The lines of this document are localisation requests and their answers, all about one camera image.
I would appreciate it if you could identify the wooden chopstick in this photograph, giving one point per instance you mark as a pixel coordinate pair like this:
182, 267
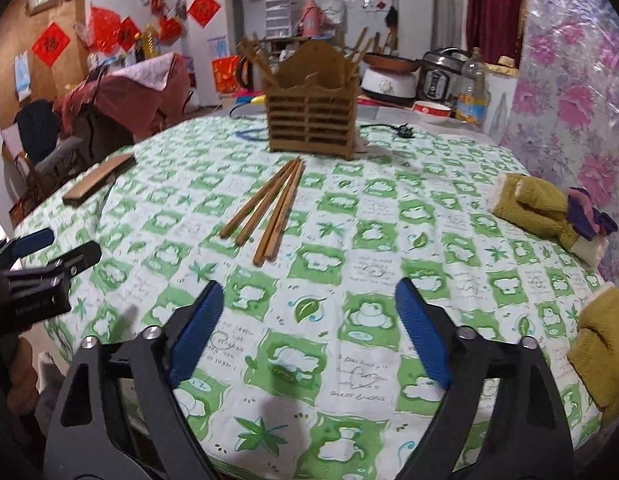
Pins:
277, 214
256, 199
267, 202
286, 210

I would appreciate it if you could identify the red paper fan decoration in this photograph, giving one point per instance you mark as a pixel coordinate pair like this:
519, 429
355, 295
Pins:
104, 27

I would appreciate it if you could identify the red gift bag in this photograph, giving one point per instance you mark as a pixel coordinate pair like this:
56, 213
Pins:
225, 74

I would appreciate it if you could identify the dark red curtain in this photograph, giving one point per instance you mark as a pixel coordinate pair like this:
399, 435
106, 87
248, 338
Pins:
494, 10

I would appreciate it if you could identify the wooden utensil holder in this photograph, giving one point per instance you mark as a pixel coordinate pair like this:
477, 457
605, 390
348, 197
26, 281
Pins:
309, 120

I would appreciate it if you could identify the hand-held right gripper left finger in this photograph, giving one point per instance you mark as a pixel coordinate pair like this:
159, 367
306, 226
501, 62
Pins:
197, 335

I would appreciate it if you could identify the red diamond paper decoration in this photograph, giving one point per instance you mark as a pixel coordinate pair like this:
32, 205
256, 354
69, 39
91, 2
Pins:
203, 10
50, 44
128, 33

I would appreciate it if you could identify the white electric cooking pot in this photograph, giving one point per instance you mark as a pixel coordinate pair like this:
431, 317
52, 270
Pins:
389, 82

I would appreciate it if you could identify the green checked tablecloth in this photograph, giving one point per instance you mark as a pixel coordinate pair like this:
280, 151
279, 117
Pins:
364, 240

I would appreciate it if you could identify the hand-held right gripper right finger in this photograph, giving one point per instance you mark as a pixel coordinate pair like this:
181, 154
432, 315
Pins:
424, 335

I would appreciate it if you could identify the pink bag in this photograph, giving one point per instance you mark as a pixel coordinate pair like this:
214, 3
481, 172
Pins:
313, 17

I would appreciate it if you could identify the plastic drawer unit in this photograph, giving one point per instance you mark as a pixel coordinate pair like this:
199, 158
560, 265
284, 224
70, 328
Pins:
278, 10

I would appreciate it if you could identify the pink cloth covered furniture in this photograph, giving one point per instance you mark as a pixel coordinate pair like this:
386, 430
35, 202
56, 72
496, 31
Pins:
134, 95

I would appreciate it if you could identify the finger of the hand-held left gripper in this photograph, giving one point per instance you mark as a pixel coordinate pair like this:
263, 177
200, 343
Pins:
77, 259
32, 244

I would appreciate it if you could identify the dark jacket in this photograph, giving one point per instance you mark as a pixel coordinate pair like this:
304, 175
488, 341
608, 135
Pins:
37, 125

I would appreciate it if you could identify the olive plush mitten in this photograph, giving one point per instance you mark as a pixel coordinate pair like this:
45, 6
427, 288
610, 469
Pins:
607, 355
534, 205

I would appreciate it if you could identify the clear plastic bottle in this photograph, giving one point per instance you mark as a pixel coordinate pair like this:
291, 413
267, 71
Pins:
472, 95

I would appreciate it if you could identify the white cardboard box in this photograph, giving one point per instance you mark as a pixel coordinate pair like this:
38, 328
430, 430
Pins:
502, 105

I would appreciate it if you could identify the floral plastic-wrapped mattress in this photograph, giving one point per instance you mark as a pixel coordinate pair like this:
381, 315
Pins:
574, 85

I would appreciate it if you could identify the brown flat board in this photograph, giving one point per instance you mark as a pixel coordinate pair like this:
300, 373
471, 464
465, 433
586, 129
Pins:
97, 180

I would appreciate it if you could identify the purple cloth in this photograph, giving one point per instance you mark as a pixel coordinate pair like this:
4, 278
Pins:
587, 215

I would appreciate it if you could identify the red and white bowl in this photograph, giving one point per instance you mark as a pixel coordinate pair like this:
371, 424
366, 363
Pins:
432, 111

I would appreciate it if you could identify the silver rice cooker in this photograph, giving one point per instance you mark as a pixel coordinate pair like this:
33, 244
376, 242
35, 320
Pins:
442, 80

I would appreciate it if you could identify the white refrigerator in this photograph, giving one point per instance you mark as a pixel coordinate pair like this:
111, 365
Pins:
212, 45

